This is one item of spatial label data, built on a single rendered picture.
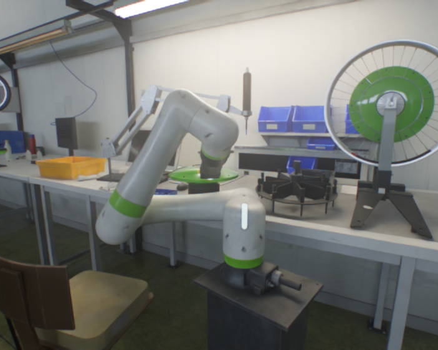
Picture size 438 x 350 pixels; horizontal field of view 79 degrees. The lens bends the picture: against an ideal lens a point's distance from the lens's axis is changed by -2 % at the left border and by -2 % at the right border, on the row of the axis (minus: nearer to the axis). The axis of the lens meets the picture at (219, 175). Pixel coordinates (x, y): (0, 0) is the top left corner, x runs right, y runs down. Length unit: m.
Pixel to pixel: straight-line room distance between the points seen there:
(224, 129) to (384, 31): 1.43
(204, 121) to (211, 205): 0.34
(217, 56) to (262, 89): 0.46
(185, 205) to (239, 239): 0.27
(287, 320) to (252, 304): 0.10
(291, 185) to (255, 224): 0.49
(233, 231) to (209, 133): 0.29
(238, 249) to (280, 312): 0.20
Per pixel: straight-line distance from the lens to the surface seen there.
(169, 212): 1.00
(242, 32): 2.21
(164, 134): 0.79
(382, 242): 1.03
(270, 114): 2.02
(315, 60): 2.00
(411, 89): 1.35
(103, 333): 1.08
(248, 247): 0.82
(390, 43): 1.39
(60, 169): 2.12
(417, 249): 1.04
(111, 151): 1.59
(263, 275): 0.84
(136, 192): 0.84
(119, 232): 0.89
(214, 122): 0.74
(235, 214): 0.79
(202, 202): 0.98
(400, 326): 1.23
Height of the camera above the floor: 1.28
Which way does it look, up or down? 11 degrees down
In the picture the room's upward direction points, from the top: straight up
